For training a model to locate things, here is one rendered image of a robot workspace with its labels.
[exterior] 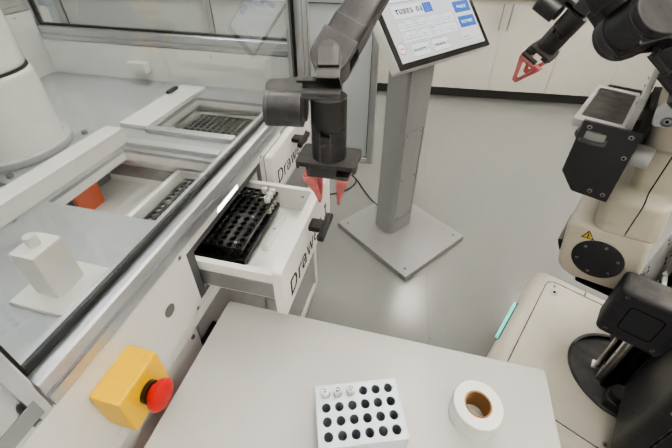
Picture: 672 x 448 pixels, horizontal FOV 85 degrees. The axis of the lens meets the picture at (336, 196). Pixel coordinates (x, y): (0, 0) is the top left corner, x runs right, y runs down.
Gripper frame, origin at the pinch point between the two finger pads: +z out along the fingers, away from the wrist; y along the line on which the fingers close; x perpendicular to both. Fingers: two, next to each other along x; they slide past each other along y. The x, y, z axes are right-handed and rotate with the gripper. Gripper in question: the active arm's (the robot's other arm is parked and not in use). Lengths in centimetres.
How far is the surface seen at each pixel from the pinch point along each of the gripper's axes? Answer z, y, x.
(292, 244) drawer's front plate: 2.7, 4.0, 10.5
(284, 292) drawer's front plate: 7.6, 3.7, 16.6
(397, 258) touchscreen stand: 91, -15, -78
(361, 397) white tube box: 15.9, -10.9, 26.2
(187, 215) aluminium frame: -3.4, 19.8, 13.8
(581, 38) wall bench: 35, -140, -305
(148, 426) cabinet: 24.0, 21.8, 34.3
